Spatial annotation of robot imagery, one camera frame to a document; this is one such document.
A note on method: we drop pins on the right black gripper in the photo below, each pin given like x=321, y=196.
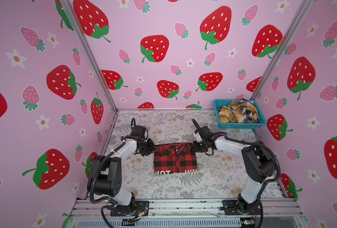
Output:
x=196, y=149

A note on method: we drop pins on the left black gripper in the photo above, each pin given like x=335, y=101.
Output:
x=152, y=147

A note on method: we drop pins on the red black plaid shirt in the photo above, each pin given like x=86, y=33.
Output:
x=174, y=158

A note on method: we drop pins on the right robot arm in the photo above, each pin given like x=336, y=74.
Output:
x=261, y=164

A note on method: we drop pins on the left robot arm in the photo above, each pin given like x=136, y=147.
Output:
x=105, y=179

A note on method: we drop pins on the teal plastic basket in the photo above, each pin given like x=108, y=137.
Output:
x=220, y=103

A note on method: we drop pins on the yellow plaid shirt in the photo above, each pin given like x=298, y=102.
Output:
x=242, y=111

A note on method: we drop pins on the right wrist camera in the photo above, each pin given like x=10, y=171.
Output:
x=202, y=131

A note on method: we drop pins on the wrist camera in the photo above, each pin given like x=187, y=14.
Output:
x=202, y=131
x=138, y=130

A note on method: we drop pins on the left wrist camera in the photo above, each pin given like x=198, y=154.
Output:
x=138, y=130

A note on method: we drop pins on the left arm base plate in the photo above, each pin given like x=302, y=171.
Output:
x=136, y=209

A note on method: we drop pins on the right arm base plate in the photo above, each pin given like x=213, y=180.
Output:
x=241, y=208

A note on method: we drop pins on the aluminium frame rail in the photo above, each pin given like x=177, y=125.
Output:
x=215, y=208

